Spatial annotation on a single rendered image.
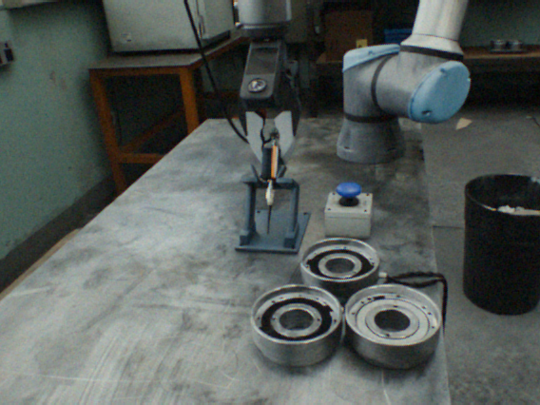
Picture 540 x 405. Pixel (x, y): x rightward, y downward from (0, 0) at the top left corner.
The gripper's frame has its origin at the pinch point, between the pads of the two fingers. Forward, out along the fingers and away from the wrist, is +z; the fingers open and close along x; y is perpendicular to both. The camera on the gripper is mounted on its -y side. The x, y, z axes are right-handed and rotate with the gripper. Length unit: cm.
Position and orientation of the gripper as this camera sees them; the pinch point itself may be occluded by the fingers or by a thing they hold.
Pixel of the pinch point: (272, 158)
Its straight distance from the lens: 77.9
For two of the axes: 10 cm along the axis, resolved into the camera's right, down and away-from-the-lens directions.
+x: -9.7, -0.3, 2.2
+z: 0.7, 9.0, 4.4
